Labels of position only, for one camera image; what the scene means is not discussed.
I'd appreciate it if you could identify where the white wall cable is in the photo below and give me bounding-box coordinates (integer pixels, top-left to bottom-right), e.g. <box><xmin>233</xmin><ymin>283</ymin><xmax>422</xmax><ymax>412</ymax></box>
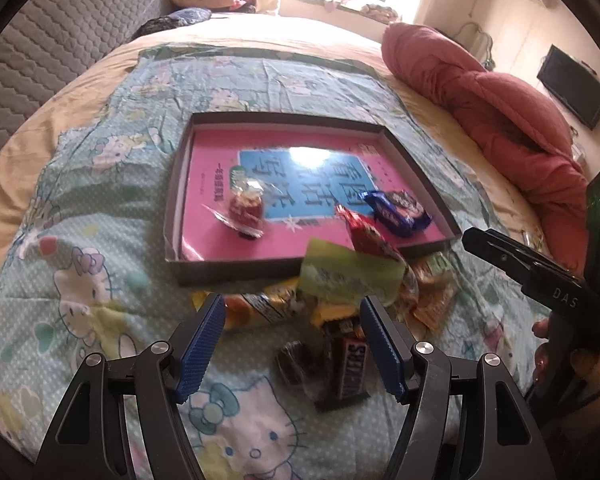
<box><xmin>455</xmin><ymin>22</ymin><xmax>496</xmax><ymax>68</ymax></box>

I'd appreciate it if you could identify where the brown chocolate bar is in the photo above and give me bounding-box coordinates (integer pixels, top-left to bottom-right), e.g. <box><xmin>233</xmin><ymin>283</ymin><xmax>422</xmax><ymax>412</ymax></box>
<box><xmin>314</xmin><ymin>332</ymin><xmax>376</xmax><ymax>413</ymax></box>

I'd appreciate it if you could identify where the dark patterned cloth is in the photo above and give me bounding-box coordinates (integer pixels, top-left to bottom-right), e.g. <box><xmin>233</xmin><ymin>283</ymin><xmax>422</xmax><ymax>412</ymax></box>
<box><xmin>142</xmin><ymin>7</ymin><xmax>212</xmax><ymax>38</ymax></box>

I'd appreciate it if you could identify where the blue candy packet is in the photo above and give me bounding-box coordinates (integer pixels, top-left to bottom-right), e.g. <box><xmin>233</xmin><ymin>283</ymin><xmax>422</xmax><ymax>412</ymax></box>
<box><xmin>357</xmin><ymin>189</ymin><xmax>433</xmax><ymax>238</ymax></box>

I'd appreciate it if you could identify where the pink quilt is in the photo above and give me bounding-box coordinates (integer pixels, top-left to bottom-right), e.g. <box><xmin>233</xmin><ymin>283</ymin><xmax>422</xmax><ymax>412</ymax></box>
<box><xmin>381</xmin><ymin>22</ymin><xmax>593</xmax><ymax>276</ymax></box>

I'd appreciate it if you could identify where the black television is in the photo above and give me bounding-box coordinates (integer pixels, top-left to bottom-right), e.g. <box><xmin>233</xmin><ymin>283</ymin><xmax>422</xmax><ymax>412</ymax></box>
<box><xmin>536</xmin><ymin>45</ymin><xmax>600</xmax><ymax>131</ymax></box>

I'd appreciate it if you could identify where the patterned cloth bundle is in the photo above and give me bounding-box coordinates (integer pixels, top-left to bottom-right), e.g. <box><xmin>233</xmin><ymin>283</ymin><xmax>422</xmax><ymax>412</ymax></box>
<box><xmin>362</xmin><ymin>2</ymin><xmax>401</xmax><ymax>23</ymax></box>

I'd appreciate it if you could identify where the person's right hand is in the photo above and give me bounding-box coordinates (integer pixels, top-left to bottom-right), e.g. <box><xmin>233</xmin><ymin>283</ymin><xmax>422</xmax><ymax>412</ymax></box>
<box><xmin>532</xmin><ymin>320</ymin><xmax>600</xmax><ymax>411</ymax></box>

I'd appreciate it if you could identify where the printed blanket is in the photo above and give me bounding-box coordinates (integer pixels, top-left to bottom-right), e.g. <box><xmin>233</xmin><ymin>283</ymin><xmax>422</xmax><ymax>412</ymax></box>
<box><xmin>0</xmin><ymin>42</ymin><xmax>546</xmax><ymax>480</ymax></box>

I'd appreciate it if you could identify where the dark brown candy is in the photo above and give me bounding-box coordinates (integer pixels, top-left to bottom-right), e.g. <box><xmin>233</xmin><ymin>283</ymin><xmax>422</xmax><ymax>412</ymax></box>
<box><xmin>275</xmin><ymin>340</ymin><xmax>326</xmax><ymax>388</ymax></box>

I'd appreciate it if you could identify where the beige bed sheet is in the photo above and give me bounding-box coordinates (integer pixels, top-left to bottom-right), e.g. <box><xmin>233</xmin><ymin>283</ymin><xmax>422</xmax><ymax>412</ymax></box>
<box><xmin>0</xmin><ymin>10</ymin><xmax>546</xmax><ymax>241</ymax></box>

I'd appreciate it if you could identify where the grey quilted headboard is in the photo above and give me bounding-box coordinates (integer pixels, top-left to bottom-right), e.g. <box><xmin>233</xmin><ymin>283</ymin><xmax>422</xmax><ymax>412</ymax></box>
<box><xmin>0</xmin><ymin>0</ymin><xmax>176</xmax><ymax>176</ymax></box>

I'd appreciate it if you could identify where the red candy in clear wrapper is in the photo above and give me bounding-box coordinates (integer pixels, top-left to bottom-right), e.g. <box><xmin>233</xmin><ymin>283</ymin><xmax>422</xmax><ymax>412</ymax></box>
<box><xmin>202</xmin><ymin>180</ymin><xmax>268</xmax><ymax>238</ymax></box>

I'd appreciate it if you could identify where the small brown candy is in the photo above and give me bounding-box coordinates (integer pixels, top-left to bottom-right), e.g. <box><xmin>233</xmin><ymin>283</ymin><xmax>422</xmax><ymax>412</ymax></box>
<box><xmin>320</xmin><ymin>320</ymin><xmax>366</xmax><ymax>338</ymax></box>

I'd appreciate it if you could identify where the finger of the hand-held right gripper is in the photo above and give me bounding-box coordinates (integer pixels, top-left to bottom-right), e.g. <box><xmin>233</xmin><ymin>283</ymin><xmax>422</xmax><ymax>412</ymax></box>
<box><xmin>462</xmin><ymin>227</ymin><xmax>576</xmax><ymax>286</ymax></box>

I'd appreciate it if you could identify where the green snack packet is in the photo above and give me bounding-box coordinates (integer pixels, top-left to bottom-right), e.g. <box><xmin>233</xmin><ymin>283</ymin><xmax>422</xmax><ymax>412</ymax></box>
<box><xmin>299</xmin><ymin>239</ymin><xmax>407</xmax><ymax>307</ymax></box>

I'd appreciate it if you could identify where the red snack packet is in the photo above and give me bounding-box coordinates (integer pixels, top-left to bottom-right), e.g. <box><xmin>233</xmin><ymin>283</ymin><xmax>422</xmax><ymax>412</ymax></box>
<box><xmin>335</xmin><ymin>204</ymin><xmax>406</xmax><ymax>261</ymax></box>

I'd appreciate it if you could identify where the pink book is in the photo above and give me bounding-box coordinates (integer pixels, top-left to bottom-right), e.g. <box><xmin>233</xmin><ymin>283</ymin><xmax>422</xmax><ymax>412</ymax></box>
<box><xmin>177</xmin><ymin>130</ymin><xmax>448</xmax><ymax>263</ymax></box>

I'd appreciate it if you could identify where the yellow snack bar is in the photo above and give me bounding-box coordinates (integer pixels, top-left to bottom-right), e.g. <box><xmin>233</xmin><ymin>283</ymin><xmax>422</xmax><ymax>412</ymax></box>
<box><xmin>191</xmin><ymin>277</ymin><xmax>321</xmax><ymax>331</ymax></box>

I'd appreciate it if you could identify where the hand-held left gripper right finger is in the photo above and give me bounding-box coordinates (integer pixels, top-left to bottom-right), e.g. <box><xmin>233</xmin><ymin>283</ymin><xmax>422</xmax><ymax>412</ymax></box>
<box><xmin>359</xmin><ymin>295</ymin><xmax>558</xmax><ymax>480</ymax></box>

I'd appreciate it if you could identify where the grey cardboard box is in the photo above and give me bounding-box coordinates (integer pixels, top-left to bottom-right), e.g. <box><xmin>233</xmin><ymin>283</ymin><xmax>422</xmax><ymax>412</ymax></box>
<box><xmin>162</xmin><ymin>112</ymin><xmax>463</xmax><ymax>288</ymax></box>

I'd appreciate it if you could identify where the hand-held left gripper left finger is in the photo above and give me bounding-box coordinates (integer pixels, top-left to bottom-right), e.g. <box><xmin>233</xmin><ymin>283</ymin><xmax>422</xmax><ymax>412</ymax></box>
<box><xmin>32</xmin><ymin>292</ymin><xmax>227</xmax><ymax>480</ymax></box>

